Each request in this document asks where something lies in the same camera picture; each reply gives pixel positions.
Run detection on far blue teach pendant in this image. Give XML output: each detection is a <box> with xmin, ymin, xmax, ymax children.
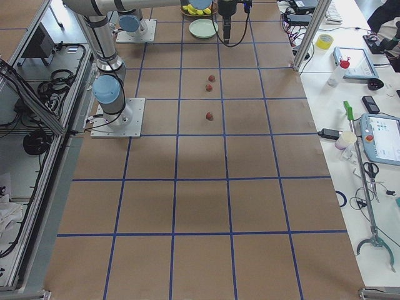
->
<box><xmin>332</xmin><ymin>46</ymin><xmax>379</xmax><ymax>80</ymax></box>

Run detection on blue teach pendant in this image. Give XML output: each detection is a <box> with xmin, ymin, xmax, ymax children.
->
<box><xmin>332</xmin><ymin>46</ymin><xmax>379</xmax><ymax>80</ymax></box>
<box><xmin>360</xmin><ymin>114</ymin><xmax>399</xmax><ymax>166</ymax></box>

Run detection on black round cap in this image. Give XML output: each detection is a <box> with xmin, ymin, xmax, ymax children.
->
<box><xmin>367</xmin><ymin>78</ymin><xmax>384</xmax><ymax>91</ymax></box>

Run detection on black phone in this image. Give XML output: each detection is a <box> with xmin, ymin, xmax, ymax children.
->
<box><xmin>361</xmin><ymin>96</ymin><xmax>380</xmax><ymax>114</ymax></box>

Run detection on black handled scissors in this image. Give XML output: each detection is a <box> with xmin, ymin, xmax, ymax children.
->
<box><xmin>363</xmin><ymin>162</ymin><xmax>379</xmax><ymax>203</ymax></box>

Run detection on long reach grabber tool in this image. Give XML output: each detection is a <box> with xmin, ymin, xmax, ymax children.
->
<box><xmin>342</xmin><ymin>100</ymin><xmax>396</xmax><ymax>273</ymax></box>

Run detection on yellow banana bunch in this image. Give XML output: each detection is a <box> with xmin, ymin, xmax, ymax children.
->
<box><xmin>181</xmin><ymin>4</ymin><xmax>213</xmax><ymax>16</ymax></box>

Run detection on yellow tape roll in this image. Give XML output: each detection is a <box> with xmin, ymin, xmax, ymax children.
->
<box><xmin>316</xmin><ymin>34</ymin><xmax>334</xmax><ymax>50</ymax></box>

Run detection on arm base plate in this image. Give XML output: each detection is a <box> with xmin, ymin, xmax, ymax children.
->
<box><xmin>116</xmin><ymin>17</ymin><xmax>157</xmax><ymax>44</ymax></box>
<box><xmin>91</xmin><ymin>98</ymin><xmax>146</xmax><ymax>138</ymax></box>

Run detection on pale green plate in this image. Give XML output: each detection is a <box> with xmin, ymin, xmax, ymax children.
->
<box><xmin>189</xmin><ymin>19</ymin><xmax>219</xmax><ymax>39</ymax></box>

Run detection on red capped plastic bottle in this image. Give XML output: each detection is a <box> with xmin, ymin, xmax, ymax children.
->
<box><xmin>327</xmin><ymin>57</ymin><xmax>350</xmax><ymax>88</ymax></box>

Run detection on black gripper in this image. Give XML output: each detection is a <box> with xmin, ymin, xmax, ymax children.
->
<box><xmin>217</xmin><ymin>0</ymin><xmax>238</xmax><ymax>43</ymax></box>

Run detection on near blue teach pendant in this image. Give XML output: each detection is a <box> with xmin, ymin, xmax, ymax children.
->
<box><xmin>360</xmin><ymin>114</ymin><xmax>399</xmax><ymax>166</ymax></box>

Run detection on aluminium frame post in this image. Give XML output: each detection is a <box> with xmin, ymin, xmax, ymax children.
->
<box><xmin>292</xmin><ymin>0</ymin><xmax>331</xmax><ymax>71</ymax></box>

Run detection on white paper cup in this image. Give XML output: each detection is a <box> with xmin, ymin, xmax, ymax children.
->
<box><xmin>335</xmin><ymin>131</ymin><xmax>357</xmax><ymax>150</ymax></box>

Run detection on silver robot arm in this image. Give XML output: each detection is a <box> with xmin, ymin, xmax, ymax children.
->
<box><xmin>64</xmin><ymin>0</ymin><xmax>213</xmax><ymax>74</ymax></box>
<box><xmin>118</xmin><ymin>1</ymin><xmax>213</xmax><ymax>41</ymax></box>

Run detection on black power adapter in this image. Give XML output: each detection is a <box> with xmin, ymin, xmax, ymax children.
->
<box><xmin>317</xmin><ymin>128</ymin><xmax>342</xmax><ymax>141</ymax></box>

